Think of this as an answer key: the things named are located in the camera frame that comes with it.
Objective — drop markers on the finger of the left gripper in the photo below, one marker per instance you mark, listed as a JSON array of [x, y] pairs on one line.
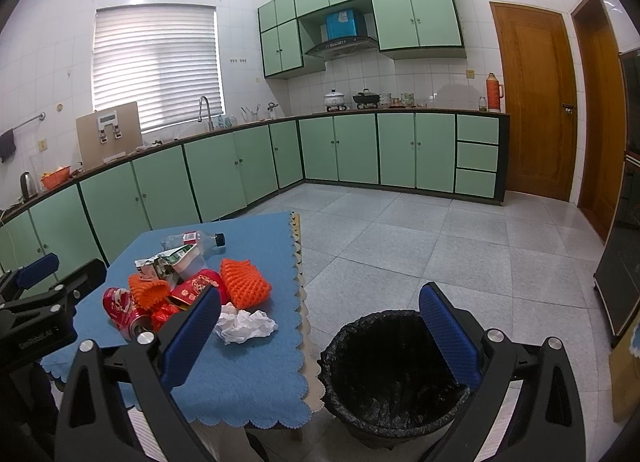
[[25, 278], [73, 288]]

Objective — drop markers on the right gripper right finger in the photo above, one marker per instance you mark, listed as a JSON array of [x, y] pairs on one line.
[[524, 402]]

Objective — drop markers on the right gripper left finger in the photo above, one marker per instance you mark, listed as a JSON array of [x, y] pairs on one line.
[[94, 424]]

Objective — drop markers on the crushed red soda can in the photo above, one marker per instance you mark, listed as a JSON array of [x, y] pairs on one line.
[[127, 317]]

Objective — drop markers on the green white milk carton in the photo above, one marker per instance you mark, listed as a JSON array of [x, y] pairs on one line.
[[161, 265]]

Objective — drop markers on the red gold paper bag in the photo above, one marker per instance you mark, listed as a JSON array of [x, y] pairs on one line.
[[185, 294]]

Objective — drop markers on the white tissue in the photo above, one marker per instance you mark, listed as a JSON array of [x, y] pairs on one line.
[[237, 326]]

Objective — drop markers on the clear plastic bottle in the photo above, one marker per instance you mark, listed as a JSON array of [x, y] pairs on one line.
[[206, 243]]

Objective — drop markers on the orange foam fruit net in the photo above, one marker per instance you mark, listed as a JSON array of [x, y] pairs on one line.
[[245, 284]]

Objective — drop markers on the red plastic bag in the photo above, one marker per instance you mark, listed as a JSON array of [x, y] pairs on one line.
[[161, 313]]

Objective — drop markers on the white blue paper cup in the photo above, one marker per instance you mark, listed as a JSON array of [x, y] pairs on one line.
[[190, 264]]

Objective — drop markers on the black trash bin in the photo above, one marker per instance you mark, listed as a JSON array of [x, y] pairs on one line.
[[385, 379]]

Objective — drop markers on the blue felt table mat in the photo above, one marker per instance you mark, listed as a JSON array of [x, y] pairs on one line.
[[250, 370]]

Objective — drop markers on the steel kettle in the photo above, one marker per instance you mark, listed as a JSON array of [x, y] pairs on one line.
[[28, 186]]

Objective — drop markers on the cardboard box on floor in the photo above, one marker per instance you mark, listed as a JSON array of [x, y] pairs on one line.
[[624, 369]]

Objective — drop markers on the orange basin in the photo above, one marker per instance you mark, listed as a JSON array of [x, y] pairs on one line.
[[56, 178]]

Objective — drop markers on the dark hanging towel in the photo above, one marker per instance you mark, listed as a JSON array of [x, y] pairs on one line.
[[7, 145]]

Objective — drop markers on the cardboard box on counter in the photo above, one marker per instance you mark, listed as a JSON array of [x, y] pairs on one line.
[[108, 135]]

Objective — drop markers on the black cabinet at right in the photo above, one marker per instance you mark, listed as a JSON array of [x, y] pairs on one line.
[[617, 276]]

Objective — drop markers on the chrome faucet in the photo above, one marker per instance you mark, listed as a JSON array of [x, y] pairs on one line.
[[205, 113]]

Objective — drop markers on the white window blinds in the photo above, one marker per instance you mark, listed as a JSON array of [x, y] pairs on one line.
[[164, 57]]

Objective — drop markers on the green lower cabinets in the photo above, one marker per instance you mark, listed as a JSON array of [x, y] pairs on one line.
[[460, 154]]

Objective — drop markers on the green cabinets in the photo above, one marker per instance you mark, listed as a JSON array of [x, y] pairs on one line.
[[460, 154], [404, 29]]

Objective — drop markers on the white pot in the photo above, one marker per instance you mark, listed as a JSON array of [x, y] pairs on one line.
[[334, 101]]

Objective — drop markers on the range hood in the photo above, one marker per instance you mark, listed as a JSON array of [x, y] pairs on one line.
[[341, 47]]

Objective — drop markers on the orange thermos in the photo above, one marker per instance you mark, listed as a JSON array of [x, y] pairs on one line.
[[494, 93]]

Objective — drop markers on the wooden door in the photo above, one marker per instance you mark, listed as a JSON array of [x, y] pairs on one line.
[[605, 115], [541, 99]]

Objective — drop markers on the blue box above hood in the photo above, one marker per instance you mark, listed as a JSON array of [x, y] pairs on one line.
[[345, 23]]

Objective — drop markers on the green upper cabinets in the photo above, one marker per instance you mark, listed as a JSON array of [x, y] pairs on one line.
[[404, 29]]

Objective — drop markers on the wall towel bar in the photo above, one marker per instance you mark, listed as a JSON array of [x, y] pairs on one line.
[[40, 117]]

